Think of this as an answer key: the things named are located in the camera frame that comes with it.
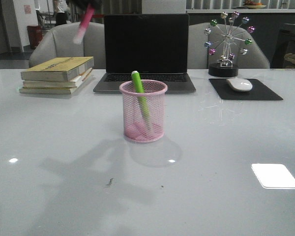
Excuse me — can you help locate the green highlighter pen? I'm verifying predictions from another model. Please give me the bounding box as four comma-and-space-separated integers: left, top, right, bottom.
131, 71, 152, 131

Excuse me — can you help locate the pink highlighter pen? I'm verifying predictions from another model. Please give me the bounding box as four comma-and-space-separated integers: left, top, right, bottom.
73, 3, 95, 44

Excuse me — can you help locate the pink mesh pen holder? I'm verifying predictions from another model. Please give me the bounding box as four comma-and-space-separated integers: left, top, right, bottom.
119, 80, 167, 143

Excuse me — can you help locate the grey laptop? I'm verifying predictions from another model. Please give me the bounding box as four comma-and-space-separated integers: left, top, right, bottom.
93, 13, 196, 94

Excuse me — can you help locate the middle book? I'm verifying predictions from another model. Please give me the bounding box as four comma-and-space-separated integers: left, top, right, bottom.
23, 68, 92, 89

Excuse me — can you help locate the grey right armchair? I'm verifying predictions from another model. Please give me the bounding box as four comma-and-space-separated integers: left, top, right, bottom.
187, 23, 270, 69

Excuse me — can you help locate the grey armchair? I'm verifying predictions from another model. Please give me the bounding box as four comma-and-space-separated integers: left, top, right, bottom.
187, 23, 270, 69
29, 22, 106, 69

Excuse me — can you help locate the white computer mouse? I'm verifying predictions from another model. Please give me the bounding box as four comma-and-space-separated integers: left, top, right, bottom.
226, 78, 253, 92

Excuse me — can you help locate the yellow top book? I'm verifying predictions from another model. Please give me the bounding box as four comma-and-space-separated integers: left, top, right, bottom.
21, 57, 94, 82

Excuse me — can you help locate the white cabinet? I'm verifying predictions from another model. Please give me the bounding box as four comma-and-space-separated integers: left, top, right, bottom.
142, 0, 186, 14

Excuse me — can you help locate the black mouse pad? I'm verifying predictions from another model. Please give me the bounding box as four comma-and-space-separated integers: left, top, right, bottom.
209, 78, 283, 101

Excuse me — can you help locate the red barrier belt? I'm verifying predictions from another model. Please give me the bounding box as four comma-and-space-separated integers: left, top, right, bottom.
92, 14, 104, 18

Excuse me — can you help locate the grey left armchair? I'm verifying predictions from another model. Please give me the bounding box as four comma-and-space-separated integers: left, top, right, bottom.
29, 22, 106, 69

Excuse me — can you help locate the ferris wheel desk ornament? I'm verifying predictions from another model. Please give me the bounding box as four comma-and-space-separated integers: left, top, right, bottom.
204, 11, 252, 78

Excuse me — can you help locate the bottom book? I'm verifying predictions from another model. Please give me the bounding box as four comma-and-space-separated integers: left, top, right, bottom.
19, 77, 88, 94

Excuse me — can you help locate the red trash bin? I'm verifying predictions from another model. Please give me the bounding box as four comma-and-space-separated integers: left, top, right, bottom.
27, 25, 43, 49

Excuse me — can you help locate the fruit bowl on counter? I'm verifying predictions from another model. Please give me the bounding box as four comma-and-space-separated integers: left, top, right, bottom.
243, 0, 266, 9

